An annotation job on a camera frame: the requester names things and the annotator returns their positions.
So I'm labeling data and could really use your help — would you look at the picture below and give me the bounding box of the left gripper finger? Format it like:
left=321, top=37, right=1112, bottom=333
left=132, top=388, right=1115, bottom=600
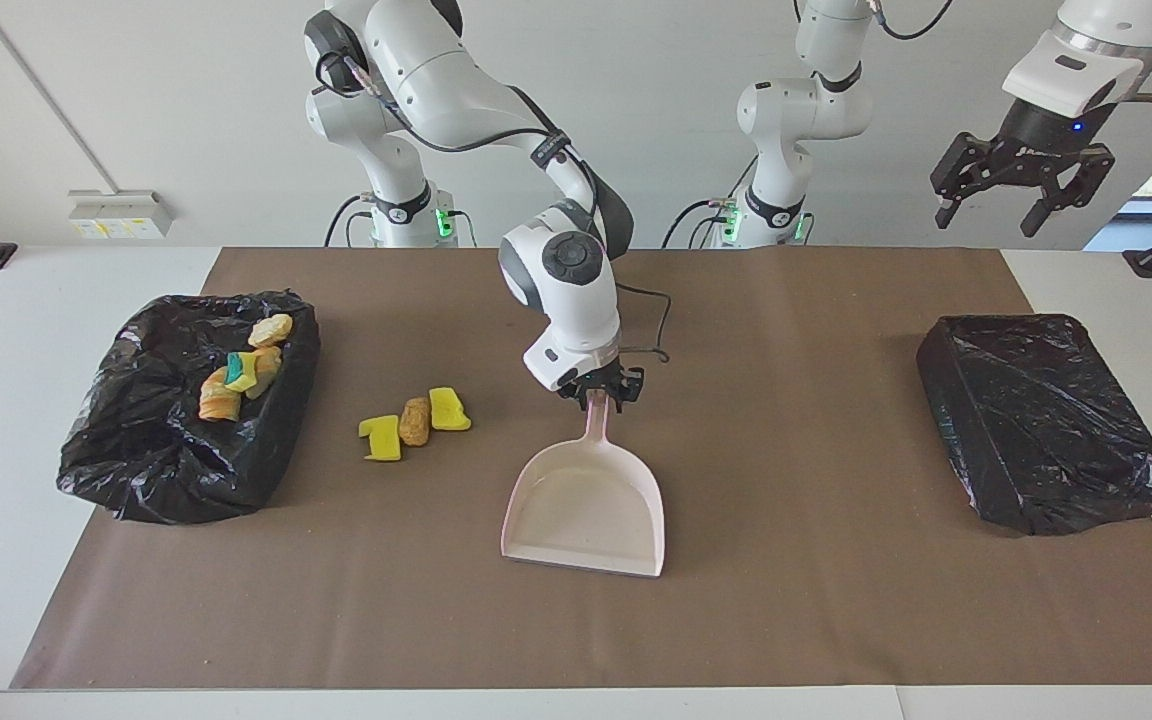
left=1023, top=150, right=1115, bottom=239
left=931, top=132, right=997, bottom=229

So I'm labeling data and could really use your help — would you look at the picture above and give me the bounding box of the beige plastic dustpan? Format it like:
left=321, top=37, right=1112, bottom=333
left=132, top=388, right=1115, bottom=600
left=500, top=390, right=667, bottom=579

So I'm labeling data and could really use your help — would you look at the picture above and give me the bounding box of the wedge yellow sponge piece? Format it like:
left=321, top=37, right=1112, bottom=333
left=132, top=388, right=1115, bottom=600
left=429, top=387, right=473, bottom=432

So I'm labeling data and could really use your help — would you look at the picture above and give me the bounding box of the notched yellow sponge piece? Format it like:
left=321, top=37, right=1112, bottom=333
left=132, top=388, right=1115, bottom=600
left=358, top=414, right=404, bottom=462

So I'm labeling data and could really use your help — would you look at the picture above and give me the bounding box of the striped croissant piece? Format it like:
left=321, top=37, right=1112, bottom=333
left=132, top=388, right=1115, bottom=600
left=198, top=366, right=243, bottom=423
left=246, top=345, right=284, bottom=401
left=247, top=313, right=294, bottom=349

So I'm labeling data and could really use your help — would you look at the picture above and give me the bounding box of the flat taut black bag bin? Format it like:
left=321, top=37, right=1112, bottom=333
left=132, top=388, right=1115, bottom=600
left=916, top=313, right=1152, bottom=537

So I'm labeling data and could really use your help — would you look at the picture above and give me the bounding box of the crumpled open black bag bin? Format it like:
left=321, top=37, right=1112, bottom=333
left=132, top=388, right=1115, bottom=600
left=56, top=290, right=322, bottom=526

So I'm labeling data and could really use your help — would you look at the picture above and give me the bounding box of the brown paper table mat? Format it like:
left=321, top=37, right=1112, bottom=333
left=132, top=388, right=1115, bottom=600
left=11, top=247, right=1152, bottom=691

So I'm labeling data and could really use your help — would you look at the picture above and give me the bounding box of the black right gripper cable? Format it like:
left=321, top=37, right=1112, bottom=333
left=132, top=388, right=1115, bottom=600
left=336, top=50, right=673, bottom=363

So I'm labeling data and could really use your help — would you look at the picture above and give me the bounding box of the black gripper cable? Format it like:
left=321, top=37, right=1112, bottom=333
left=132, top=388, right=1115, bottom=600
left=871, top=0, right=1152, bottom=106
left=336, top=50, right=673, bottom=363

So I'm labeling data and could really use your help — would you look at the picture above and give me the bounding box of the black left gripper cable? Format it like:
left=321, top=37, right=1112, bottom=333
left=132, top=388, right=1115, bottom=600
left=871, top=0, right=1152, bottom=106

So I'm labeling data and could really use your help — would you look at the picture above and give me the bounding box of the black left base cable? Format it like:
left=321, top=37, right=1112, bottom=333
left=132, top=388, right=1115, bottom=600
left=661, top=198, right=737, bottom=249

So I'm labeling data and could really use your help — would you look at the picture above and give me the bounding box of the black base cable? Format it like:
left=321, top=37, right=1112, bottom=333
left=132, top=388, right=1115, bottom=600
left=324, top=195, right=377, bottom=248
left=661, top=198, right=737, bottom=249

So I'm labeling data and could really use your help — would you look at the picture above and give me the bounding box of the black right base cable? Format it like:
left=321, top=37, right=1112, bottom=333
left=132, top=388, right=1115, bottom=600
left=324, top=195, right=377, bottom=248

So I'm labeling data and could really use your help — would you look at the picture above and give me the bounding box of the white wall socket box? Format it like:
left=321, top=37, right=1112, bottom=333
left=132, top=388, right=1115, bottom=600
left=68, top=189, right=175, bottom=240

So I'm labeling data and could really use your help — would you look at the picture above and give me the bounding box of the white wall conduit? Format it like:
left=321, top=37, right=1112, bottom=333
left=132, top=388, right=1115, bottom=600
left=0, top=0, right=122, bottom=196

